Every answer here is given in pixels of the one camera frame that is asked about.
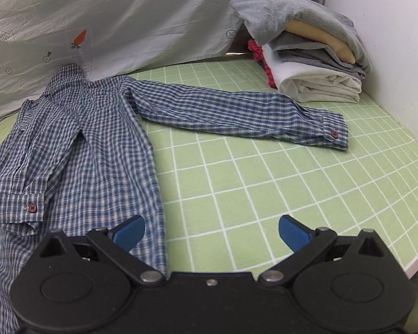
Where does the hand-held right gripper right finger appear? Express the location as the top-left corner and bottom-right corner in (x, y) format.
(258, 215), (385, 285)

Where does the grey fleece garment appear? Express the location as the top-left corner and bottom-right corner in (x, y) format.
(229, 0), (374, 74)

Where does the grey carrot print sheet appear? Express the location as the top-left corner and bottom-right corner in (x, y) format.
(0, 0), (330, 129)

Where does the red checked garment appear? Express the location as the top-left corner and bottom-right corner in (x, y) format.
(247, 39), (278, 90)

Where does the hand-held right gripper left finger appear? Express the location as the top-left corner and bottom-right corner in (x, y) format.
(38, 215), (165, 284)

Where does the white folded garment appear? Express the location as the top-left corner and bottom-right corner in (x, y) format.
(262, 43), (363, 104)

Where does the cream folded garment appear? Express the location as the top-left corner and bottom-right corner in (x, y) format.
(286, 20), (356, 65)

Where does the grey folded garment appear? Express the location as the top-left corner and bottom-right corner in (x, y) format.
(269, 32), (367, 80)

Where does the blue plaid shirt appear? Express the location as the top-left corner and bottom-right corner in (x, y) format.
(0, 63), (349, 324)

